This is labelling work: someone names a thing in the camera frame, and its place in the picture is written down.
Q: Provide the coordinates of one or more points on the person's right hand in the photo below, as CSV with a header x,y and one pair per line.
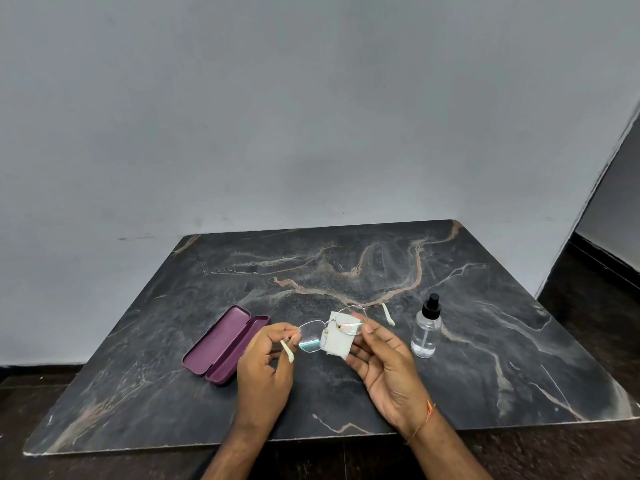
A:
x,y
395,379

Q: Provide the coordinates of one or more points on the person's left hand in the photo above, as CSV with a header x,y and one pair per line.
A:
x,y
262,384

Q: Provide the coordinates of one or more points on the clear spray bottle black cap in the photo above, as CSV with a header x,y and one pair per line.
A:
x,y
426,334

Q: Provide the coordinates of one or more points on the maroon glasses case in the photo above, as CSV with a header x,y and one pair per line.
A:
x,y
220,344

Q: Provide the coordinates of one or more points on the white cleaning cloth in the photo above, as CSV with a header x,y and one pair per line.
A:
x,y
340,337

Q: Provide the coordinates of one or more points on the black skirting board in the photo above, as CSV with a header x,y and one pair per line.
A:
x,y
35,369
605,257

